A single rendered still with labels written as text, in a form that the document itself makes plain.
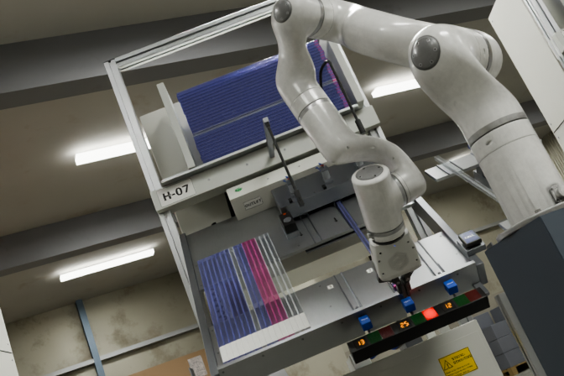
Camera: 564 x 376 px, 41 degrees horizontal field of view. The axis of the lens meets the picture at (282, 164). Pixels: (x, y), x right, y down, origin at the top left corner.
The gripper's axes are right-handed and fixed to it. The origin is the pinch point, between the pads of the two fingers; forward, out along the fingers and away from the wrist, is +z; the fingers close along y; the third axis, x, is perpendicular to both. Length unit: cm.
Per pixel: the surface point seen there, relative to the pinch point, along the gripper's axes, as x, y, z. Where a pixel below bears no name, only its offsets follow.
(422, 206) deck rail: 35.1, 19.0, 4.2
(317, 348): 2.3, -23.6, 8.7
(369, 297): 8.3, -7.0, 5.4
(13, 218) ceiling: 547, -232, 170
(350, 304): 8.6, -12.0, 5.2
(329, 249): 69, -6, 28
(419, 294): 2.4, 3.6, 5.5
